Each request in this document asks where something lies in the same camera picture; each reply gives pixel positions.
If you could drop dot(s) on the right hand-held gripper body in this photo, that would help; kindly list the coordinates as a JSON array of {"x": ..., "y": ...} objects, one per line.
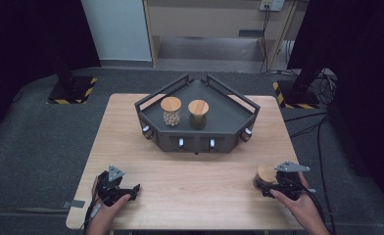
[{"x": 289, "y": 184}]

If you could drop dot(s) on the person's right hand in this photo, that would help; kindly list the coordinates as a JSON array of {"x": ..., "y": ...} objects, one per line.
[{"x": 301, "y": 205}]

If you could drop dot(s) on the white cabinet panel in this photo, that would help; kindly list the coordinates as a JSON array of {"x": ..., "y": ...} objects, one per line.
[{"x": 118, "y": 29}]

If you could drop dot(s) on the grey tape piece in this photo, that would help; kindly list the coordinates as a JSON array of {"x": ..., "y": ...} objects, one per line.
[{"x": 73, "y": 204}]

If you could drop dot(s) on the white wall power socket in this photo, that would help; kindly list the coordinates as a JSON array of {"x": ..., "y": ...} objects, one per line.
[{"x": 271, "y": 4}]

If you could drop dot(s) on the glass jar of green beans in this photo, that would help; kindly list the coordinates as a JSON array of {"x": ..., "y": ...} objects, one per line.
[{"x": 198, "y": 107}]

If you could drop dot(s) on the glass jar of white beans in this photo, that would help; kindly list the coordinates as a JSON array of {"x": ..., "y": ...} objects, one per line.
[{"x": 170, "y": 104}]

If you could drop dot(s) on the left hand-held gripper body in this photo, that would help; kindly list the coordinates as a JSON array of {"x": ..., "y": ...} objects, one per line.
[{"x": 110, "y": 191}]

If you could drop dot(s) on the person's left hand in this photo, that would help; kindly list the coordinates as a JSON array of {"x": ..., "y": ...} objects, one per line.
[{"x": 106, "y": 213}]

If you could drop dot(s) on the black corner shelf rack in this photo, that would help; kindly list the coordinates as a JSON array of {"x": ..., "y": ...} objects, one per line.
[{"x": 226, "y": 114}]

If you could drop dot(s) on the black stand with striped base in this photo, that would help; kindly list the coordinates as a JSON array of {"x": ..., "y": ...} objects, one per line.
[
  {"x": 297, "y": 97},
  {"x": 71, "y": 90}
]

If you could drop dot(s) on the black curtain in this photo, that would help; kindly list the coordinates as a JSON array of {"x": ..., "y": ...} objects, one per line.
[
  {"x": 366, "y": 65},
  {"x": 23, "y": 49}
]

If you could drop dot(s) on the glass jar of brown beans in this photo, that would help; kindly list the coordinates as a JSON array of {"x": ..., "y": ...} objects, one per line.
[{"x": 265, "y": 173}]

